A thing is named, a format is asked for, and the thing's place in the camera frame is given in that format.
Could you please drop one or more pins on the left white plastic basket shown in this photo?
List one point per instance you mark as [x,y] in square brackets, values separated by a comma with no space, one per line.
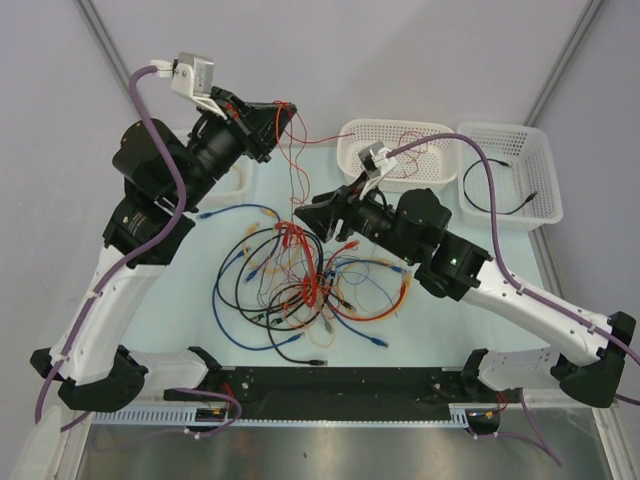
[235,180]

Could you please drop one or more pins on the white slotted cable duct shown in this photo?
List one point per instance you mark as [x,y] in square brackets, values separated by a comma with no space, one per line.
[192,416]

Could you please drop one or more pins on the white plastic basket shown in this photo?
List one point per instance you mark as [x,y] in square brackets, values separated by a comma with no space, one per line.
[432,165]
[235,180]
[527,193]

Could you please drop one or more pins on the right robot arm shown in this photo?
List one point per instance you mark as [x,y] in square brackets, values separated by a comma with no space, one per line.
[585,352]

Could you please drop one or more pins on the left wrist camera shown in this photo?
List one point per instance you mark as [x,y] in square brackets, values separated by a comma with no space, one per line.
[191,77]

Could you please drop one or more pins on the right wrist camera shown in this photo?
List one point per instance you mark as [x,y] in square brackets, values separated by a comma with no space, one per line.
[377,164]

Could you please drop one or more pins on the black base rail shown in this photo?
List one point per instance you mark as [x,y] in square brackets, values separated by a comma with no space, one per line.
[359,394]

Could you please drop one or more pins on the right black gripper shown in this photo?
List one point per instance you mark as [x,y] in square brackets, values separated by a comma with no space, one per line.
[326,211]

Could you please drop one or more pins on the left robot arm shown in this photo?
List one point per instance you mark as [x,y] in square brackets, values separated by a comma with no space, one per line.
[164,181]

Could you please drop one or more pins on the right white plastic basket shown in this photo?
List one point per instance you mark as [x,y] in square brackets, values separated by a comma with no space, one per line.
[527,193]

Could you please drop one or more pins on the middle white plastic basket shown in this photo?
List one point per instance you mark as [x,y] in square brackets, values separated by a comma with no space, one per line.
[432,165]

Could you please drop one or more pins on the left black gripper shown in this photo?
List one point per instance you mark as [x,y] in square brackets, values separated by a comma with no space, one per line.
[254,123]

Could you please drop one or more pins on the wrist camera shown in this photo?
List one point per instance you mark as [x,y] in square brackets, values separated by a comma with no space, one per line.
[191,77]
[377,164]

